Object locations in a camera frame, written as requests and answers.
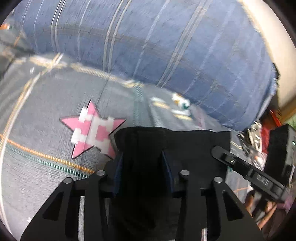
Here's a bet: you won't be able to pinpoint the person's right hand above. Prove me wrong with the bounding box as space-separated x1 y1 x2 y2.
245 192 286 230

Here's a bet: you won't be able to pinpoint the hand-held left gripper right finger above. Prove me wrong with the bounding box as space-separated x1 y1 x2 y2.
161 150 264 241

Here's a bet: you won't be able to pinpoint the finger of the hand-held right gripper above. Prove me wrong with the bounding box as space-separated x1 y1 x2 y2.
211 146 287 203

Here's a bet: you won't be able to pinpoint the blue plaid pillow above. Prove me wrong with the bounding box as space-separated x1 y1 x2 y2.
10 0 279 132

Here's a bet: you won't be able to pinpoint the red package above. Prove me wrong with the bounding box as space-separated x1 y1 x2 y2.
261 109 284 141

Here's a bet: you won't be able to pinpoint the grey star-print bed sheet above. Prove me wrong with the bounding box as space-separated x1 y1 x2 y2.
0 21 255 241

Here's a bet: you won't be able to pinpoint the black pants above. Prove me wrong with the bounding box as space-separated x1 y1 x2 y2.
108 126 232 241

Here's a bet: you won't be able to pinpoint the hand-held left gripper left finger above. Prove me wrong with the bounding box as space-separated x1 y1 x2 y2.
20 154 124 241

